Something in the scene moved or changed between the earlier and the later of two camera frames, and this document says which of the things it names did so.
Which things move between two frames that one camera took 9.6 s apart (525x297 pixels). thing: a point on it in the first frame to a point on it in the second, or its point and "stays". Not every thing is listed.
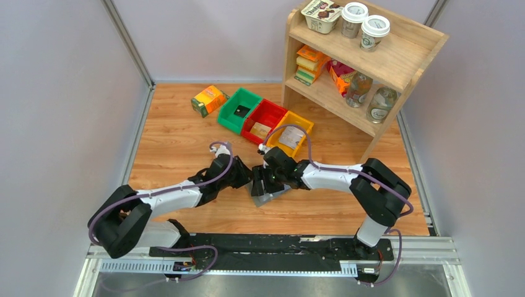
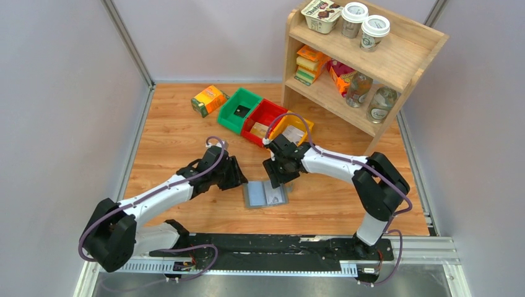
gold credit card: x=260 y=130 stays
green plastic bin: x=234 y=112 stays
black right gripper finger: x=257 y=181 to x=270 y=167
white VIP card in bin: x=290 y=136 stays
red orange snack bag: x=342 y=75 stays
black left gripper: x=245 y=173 to x=237 y=177
